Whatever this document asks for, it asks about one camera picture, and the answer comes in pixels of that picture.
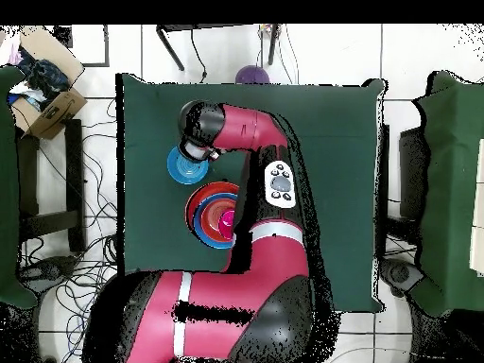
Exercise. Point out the beige board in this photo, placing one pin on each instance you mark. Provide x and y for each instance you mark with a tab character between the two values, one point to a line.
478	208

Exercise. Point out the large blue plastic bowl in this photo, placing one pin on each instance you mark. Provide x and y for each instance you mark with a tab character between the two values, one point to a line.
197	223

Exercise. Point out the dark green tablecloth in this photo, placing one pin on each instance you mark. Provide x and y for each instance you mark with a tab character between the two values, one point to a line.
340	151

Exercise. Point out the black stand base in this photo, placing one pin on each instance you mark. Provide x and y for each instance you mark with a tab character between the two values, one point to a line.
49	270
401	274

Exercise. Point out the small blue flat-bottomed bowl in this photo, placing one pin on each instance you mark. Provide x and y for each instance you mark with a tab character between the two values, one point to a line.
185	172

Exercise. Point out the cardboard box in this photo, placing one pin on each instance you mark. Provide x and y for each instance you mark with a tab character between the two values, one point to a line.
58	113

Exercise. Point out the black bench frame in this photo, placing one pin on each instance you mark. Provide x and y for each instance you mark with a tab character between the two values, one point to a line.
73	170

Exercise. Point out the black box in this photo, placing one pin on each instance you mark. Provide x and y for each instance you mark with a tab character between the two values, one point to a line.
62	36

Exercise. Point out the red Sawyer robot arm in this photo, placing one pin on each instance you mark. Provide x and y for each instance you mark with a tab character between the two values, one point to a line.
234	302

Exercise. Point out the black metal table frame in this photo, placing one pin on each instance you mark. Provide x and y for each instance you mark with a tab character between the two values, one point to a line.
273	45

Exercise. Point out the green cloth covered table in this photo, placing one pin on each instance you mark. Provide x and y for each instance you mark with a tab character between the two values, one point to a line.
450	189
9	189

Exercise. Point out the pink plastic cup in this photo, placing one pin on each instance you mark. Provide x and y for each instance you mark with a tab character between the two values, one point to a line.
227	225

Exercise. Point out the dark clothes bundle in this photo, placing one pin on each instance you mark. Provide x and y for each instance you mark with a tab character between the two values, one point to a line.
47	77

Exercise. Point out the large orange plastic bowl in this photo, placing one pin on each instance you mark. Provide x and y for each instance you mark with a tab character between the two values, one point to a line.
198	194

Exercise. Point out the small orange flat-bottomed bowl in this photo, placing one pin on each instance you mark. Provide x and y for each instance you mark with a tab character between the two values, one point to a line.
210	219

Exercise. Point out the purple plastic bowl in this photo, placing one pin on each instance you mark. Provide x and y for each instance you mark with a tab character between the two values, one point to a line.
252	74

